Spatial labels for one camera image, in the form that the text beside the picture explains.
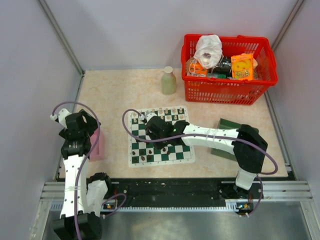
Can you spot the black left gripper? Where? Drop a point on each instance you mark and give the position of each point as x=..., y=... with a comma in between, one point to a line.
x=91, y=124

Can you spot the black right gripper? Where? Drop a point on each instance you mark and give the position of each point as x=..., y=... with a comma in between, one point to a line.
x=160, y=145

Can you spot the green white chess mat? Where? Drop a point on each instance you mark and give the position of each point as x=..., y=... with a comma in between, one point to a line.
x=145, y=154

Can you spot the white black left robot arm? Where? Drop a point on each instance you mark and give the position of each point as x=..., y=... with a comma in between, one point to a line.
x=83, y=197

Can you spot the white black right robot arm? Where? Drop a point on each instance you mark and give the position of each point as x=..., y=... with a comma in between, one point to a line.
x=244, y=143

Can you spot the pink rectangular tray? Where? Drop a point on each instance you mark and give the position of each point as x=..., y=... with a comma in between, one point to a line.
x=98, y=152

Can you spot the green lotion bottle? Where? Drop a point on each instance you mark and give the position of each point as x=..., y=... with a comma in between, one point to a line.
x=168, y=81

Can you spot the red plastic basket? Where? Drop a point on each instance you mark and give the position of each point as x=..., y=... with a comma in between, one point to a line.
x=218, y=85

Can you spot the green square tray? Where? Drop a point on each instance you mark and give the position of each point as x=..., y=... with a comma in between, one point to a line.
x=225, y=124

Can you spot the orange white packet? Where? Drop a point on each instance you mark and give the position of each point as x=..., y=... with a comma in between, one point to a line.
x=195, y=69

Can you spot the black wrapped package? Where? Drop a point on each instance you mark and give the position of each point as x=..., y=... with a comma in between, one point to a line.
x=224, y=67

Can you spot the white plastic bag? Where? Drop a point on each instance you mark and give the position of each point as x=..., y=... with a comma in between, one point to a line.
x=208, y=51

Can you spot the orange snack box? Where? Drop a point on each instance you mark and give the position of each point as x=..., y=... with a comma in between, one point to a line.
x=242, y=67

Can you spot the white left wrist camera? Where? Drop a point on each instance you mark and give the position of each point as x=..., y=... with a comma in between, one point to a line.
x=61, y=116

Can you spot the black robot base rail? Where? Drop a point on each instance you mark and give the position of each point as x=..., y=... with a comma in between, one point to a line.
x=180, y=193

